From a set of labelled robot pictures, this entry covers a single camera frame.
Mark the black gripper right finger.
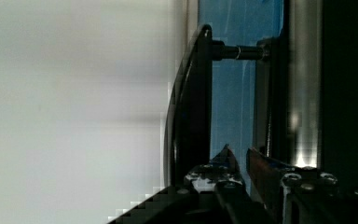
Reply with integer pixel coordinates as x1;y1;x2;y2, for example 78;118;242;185
247;148;293;215

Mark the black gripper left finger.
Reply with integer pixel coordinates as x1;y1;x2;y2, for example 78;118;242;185
184;145;245;193

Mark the oven door with black handle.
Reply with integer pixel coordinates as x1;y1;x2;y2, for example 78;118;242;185
163;0;323;186

